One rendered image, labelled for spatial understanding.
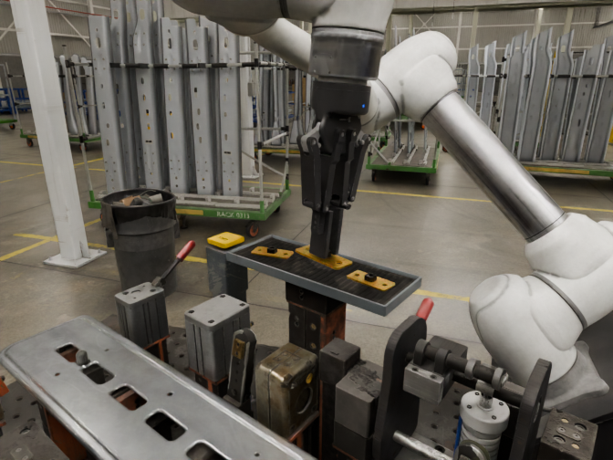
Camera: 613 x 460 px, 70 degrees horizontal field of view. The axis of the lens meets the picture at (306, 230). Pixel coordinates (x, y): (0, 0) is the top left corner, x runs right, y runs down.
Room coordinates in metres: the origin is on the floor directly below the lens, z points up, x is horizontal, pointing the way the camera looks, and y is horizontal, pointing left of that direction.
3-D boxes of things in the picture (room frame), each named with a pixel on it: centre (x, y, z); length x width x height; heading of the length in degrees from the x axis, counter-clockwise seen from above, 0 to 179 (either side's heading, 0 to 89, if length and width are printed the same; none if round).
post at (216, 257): (0.94, 0.18, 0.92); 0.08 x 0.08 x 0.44; 52
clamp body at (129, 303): (0.87, 0.37, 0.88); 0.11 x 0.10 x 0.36; 142
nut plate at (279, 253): (0.85, 0.07, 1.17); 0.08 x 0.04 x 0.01; 69
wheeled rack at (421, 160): (7.11, -1.62, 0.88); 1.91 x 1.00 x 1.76; 162
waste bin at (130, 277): (2.92, 1.15, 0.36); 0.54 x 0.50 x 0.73; 161
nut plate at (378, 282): (0.71, -0.11, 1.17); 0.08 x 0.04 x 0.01; 47
